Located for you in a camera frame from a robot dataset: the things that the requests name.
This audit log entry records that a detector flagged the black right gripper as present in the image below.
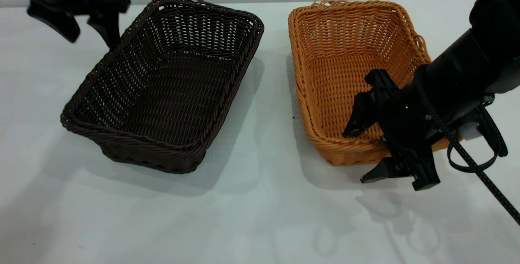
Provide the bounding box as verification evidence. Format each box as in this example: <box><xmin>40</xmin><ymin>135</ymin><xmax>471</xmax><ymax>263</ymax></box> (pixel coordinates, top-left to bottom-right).
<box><xmin>342</xmin><ymin>69</ymin><xmax>444</xmax><ymax>192</ymax></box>

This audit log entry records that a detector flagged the orange wicker basket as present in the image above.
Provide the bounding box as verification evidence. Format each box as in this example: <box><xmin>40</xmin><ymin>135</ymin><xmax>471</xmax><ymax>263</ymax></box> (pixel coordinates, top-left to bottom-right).
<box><xmin>288</xmin><ymin>0</ymin><xmax>462</xmax><ymax>166</ymax></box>

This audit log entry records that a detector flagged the black wicker basket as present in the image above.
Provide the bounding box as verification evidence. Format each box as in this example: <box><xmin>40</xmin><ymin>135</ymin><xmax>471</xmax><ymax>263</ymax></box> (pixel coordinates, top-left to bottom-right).
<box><xmin>60</xmin><ymin>0</ymin><xmax>265</xmax><ymax>174</ymax></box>

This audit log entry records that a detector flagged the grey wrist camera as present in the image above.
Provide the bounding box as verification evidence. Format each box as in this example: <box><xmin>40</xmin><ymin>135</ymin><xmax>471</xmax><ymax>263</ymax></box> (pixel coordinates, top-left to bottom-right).
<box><xmin>460</xmin><ymin>121</ymin><xmax>483</xmax><ymax>141</ymax></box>

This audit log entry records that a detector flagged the black braided cable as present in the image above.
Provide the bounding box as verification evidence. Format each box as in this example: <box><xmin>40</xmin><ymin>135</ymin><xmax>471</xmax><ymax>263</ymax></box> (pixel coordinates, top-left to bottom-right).
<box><xmin>414</xmin><ymin>65</ymin><xmax>520</xmax><ymax>226</ymax></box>

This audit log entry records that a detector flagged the black strap loop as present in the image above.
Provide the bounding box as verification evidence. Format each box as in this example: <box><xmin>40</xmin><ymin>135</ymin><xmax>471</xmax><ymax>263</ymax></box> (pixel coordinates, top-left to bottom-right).
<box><xmin>447</xmin><ymin>101</ymin><xmax>509</xmax><ymax>173</ymax></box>

